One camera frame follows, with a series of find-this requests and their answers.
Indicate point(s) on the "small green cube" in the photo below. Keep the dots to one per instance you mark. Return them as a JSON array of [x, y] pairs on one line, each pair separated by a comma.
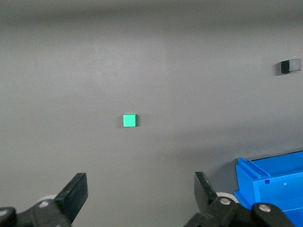
[[129, 120]]

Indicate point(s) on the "blue plastic storage bin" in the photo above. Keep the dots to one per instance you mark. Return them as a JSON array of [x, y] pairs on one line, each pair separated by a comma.
[[279, 184]]

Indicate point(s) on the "small black cube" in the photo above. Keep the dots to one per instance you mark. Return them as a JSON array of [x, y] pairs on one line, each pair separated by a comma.
[[290, 65]]

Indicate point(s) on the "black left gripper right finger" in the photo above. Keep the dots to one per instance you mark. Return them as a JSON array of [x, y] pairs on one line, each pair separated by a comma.
[[203, 191]]

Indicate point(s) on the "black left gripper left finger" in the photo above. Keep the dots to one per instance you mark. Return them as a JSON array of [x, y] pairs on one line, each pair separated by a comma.
[[73, 191]]

